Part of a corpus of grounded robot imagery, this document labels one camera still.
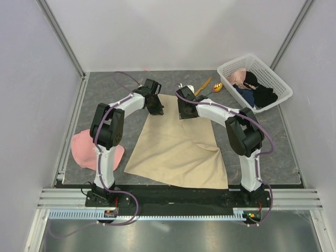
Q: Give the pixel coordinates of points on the aluminium frame post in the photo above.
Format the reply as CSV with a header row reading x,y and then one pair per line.
x,y
43,4
302,14

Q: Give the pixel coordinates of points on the white slotted cable duct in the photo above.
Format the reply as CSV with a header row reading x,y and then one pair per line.
x,y
104,215

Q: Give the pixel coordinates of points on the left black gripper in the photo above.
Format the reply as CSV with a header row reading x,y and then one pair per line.
x,y
158,110

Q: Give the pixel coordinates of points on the left aluminium frame post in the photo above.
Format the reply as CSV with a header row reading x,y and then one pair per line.
x,y
43,4

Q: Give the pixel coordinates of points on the yellow plastic knife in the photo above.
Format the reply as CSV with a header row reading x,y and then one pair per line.
x,y
204,85

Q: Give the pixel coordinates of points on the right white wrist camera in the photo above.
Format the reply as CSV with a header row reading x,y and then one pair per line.
x,y
191,87

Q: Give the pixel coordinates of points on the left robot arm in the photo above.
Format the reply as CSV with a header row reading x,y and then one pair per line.
x,y
107,128

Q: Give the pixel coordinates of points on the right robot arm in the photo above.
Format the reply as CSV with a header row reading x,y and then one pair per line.
x,y
244,133

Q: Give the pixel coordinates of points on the white plastic basket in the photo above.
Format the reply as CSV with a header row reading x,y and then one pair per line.
x,y
264,74

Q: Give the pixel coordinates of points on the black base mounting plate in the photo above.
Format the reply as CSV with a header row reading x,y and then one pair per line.
x,y
172,195

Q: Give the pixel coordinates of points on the beige cloth napkin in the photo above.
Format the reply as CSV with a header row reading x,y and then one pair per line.
x,y
178,152

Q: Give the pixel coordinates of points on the navy cloth in basket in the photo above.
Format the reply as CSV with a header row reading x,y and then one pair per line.
x,y
248,95

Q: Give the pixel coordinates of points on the colourful spoon green handle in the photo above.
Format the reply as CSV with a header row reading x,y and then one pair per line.
x,y
215,89

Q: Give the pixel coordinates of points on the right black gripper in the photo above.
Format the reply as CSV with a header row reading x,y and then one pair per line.
x,y
181,114

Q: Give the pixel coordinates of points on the aluminium front rail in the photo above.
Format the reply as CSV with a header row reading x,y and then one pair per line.
x,y
283,199

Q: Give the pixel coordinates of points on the pink cloth in basket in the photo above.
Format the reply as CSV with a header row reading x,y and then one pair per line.
x,y
238,77

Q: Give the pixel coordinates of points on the black clothes in basket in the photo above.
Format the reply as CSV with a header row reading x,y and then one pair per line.
x,y
263,96

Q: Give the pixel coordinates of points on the pink baseball cap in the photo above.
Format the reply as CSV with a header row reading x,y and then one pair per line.
x,y
84,152

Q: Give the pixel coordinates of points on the right aluminium frame post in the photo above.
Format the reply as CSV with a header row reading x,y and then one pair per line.
x,y
302,14

